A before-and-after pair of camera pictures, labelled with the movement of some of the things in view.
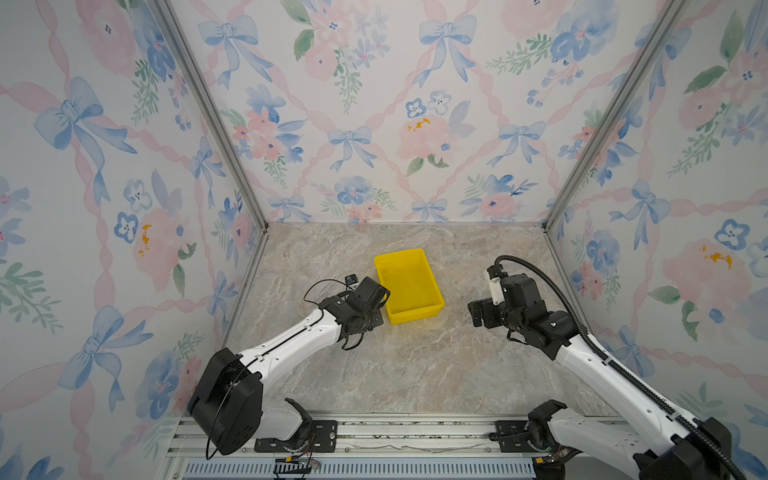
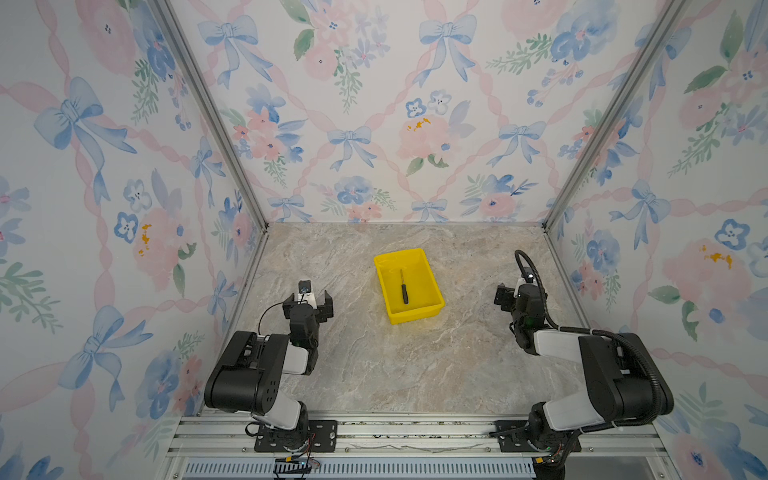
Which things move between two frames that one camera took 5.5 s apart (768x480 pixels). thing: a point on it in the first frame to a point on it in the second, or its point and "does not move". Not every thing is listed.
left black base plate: (322, 439) does not move
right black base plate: (512, 437) does not move
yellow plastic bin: (414, 292) does not move
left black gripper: (377, 320) to (288, 309)
